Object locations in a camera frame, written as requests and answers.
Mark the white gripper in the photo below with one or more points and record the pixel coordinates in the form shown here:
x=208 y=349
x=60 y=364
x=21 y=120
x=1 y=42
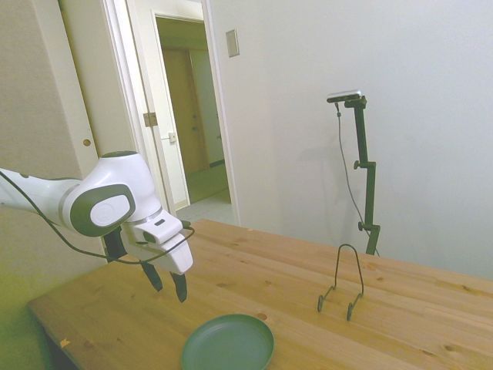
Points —
x=179 y=256

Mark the dark green round plate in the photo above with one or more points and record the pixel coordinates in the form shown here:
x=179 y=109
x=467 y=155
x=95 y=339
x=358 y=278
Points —
x=227 y=343

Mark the metal door latch plate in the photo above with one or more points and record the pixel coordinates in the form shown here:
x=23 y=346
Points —
x=172 y=136

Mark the black speaker box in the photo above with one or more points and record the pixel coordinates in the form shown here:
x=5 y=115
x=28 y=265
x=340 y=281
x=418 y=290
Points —
x=114 y=246

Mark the round recessed door pull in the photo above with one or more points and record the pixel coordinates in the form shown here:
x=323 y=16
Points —
x=87 y=142

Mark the brass door hinge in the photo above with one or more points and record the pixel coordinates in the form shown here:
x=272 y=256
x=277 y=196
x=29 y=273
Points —
x=149 y=119

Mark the brown wooden hallway door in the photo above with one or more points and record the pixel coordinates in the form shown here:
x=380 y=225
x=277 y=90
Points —
x=185 y=115

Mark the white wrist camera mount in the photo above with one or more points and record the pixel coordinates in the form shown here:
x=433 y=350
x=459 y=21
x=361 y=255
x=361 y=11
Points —
x=158 y=230

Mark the white door frame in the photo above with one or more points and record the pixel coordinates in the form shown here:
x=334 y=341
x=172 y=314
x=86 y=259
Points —
x=223 y=135

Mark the black jointed camera stand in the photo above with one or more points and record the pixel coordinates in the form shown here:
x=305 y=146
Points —
x=370 y=192

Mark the grey wall switch plate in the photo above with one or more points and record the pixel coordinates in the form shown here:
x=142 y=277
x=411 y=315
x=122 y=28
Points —
x=232 y=43

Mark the silver camera on stand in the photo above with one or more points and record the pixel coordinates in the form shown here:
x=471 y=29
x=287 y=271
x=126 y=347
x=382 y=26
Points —
x=344 y=95

